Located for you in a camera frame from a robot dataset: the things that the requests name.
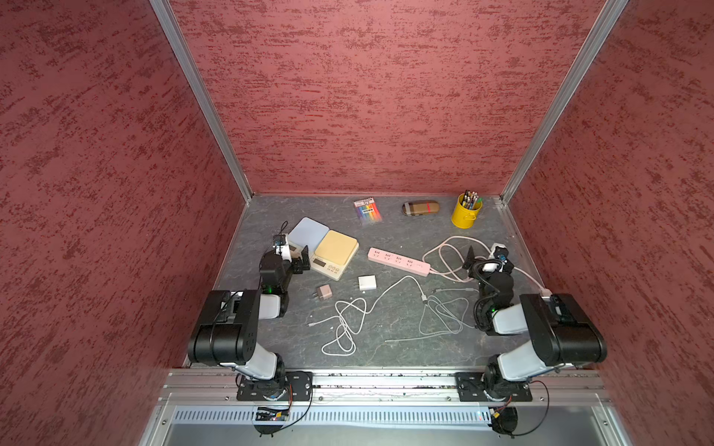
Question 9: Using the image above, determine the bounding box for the white USB charger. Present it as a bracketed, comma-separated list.
[358, 275, 377, 292]

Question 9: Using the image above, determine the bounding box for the white charging cable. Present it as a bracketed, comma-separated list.
[307, 274, 430, 358]

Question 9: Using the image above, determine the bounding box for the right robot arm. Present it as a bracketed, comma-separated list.
[462, 243, 607, 401]

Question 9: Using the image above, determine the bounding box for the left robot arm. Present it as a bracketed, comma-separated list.
[187, 246, 311, 394]

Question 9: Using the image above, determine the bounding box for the yellow kitchen scale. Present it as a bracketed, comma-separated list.
[311, 230, 359, 281]

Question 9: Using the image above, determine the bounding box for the pink USB charger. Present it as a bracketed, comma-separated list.
[315, 284, 333, 300]

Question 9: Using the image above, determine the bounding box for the pink power strip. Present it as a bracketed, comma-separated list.
[367, 247, 431, 277]

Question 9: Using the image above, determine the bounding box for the yellow pen cup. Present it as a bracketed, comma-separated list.
[451, 191, 483, 230]

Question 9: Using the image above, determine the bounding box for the colourful sticky flags pack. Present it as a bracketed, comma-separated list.
[353, 197, 382, 225]

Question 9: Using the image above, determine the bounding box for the brown striped glasses case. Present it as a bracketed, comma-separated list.
[402, 200, 441, 217]

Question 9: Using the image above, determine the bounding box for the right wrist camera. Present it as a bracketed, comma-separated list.
[482, 243, 514, 274]

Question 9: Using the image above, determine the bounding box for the pink power strip cord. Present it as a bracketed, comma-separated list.
[422, 235, 553, 297]

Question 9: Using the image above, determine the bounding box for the grey thin cable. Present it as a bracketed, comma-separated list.
[384, 286, 481, 345]

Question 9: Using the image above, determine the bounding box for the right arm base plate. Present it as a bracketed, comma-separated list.
[455, 372, 533, 404]

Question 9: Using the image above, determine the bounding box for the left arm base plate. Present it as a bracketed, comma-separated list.
[236, 371, 313, 403]

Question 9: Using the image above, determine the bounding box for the right corner aluminium post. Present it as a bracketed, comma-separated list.
[500, 0, 628, 206]

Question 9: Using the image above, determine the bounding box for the corner aluminium post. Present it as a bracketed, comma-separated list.
[150, 0, 254, 204]
[500, 0, 628, 206]

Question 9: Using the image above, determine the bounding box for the left corner aluminium post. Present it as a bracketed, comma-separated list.
[150, 0, 254, 204]

